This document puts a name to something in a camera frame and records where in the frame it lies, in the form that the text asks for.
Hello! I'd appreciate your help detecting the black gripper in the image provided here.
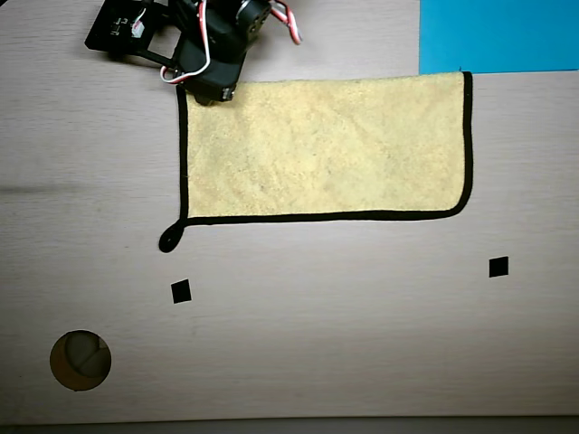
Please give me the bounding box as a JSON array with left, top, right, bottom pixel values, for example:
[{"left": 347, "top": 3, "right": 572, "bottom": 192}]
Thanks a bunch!
[{"left": 175, "top": 0, "right": 255, "bottom": 109}]

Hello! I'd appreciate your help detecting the yellow towel with black border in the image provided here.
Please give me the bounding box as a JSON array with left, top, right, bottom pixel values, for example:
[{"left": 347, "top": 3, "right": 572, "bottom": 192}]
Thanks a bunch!
[{"left": 157, "top": 71, "right": 474, "bottom": 253}]

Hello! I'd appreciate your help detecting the blue sheet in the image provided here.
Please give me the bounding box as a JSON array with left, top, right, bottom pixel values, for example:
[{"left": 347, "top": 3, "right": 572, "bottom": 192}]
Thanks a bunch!
[{"left": 418, "top": 0, "right": 579, "bottom": 75}]

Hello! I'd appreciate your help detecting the white red servo cable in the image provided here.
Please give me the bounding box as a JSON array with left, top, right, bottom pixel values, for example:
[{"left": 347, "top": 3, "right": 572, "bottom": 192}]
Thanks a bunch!
[
  {"left": 159, "top": 0, "right": 213, "bottom": 86},
  {"left": 270, "top": 0, "right": 303, "bottom": 45}
]

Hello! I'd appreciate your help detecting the thin white red camera cable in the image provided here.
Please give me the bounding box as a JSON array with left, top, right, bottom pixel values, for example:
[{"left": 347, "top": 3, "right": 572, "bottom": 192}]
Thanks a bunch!
[{"left": 130, "top": 6, "right": 153, "bottom": 38}]

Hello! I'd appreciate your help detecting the round table cable hole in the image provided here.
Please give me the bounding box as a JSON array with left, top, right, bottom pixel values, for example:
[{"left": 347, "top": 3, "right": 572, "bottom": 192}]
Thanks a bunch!
[{"left": 49, "top": 328, "right": 113, "bottom": 392}]

